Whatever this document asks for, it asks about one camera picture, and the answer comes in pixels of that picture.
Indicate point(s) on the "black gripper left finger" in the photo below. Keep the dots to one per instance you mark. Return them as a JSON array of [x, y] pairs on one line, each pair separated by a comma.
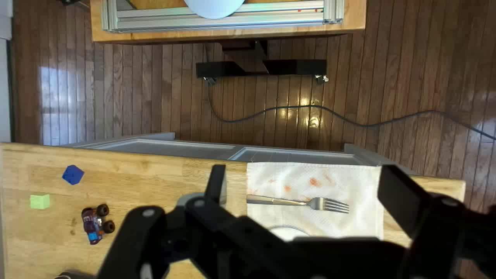
[[156, 242]]

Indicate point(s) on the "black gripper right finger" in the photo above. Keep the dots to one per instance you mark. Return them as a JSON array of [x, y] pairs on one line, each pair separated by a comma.
[[444, 233]]

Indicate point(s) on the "blue block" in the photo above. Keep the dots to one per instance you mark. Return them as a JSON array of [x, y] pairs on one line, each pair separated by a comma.
[[74, 174]]

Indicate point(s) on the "small toy car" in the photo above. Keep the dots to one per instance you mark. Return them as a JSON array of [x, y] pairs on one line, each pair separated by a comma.
[[97, 224]]

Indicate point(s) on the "light green block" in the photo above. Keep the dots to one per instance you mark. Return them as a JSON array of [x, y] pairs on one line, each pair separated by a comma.
[[40, 202]]

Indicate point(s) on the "white plate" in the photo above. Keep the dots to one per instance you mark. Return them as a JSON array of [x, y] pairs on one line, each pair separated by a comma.
[[288, 233]]

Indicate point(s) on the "silver fork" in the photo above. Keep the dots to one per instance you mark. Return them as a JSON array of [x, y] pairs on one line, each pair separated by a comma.
[[311, 202]]

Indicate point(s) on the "stained white cloth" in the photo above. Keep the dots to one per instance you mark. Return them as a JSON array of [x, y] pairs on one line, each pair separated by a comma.
[[311, 176]]

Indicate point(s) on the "wooden robot mounting table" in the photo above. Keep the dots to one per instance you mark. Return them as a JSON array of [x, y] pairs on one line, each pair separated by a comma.
[[233, 33]]

